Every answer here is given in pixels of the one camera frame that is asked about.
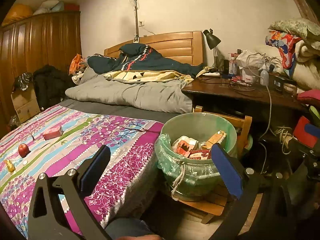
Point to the small red box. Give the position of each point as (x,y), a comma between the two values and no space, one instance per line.
(52,133)

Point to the orange white bag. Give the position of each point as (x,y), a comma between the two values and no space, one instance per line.
(184,146)

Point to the grey quilt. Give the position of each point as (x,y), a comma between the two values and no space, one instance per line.
(147,90)

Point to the dark green patterned blanket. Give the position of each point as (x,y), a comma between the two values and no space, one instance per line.
(138,56)

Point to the floral purple bed sheet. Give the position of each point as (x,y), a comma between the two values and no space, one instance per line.
(126,187)

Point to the cardboard box by wardrobe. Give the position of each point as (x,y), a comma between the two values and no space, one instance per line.
(25,103)

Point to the black clothes pile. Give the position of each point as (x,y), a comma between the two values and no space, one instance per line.
(50,85)

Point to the green trash bucket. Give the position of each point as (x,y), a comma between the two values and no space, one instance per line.
(190,179)

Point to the red white cigarette carton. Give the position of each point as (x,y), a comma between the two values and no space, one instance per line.
(200,154)

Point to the dark wooden wardrobe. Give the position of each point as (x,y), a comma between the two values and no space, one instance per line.
(29,44)

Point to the orange cloth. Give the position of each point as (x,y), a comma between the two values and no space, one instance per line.
(77,63)

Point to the wooden headboard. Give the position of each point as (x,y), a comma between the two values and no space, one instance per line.
(184,47)

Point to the wooden stool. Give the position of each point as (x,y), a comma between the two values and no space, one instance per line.
(231,185)

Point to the orange snack box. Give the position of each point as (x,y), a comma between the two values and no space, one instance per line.
(217,138)

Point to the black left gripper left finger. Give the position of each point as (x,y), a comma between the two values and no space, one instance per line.
(58,209)

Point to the yellow crumpled wrapper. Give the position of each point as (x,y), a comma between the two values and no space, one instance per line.
(10,166)

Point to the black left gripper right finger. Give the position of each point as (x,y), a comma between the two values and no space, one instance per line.
(274,217)

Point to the black desk lamp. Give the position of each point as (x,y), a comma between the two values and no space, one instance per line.
(212,42)

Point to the red apple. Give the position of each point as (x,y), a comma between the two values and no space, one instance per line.
(23,150)

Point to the dark wooden desk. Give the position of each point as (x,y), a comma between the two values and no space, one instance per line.
(229,97)

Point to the white plastic bottle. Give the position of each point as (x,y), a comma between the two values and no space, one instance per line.
(264,76)

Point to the pile of folded bedding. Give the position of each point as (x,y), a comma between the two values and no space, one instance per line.
(293,46)

